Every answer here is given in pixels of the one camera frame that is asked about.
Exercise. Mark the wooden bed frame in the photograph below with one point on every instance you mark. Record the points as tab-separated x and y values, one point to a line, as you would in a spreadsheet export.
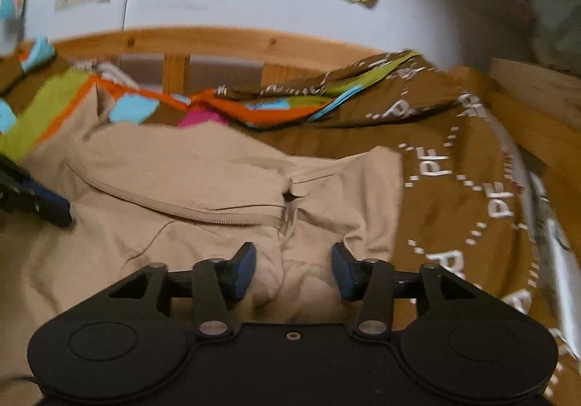
287	55

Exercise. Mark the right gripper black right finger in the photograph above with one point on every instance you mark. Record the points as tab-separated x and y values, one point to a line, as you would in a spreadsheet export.
371	283

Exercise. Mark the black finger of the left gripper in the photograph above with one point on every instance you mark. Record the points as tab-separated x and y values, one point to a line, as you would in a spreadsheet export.
22	193

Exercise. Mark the silver patterned satin sheet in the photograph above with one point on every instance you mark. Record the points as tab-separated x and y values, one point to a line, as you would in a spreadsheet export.
559	266

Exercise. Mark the colourful striped brown duvet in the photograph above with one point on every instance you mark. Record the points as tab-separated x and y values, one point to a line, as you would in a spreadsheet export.
460	208

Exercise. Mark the beige hooded sweatshirt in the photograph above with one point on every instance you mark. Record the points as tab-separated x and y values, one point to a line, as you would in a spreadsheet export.
143	194

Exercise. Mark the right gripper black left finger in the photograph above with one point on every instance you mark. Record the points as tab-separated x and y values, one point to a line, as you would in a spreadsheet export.
217	286

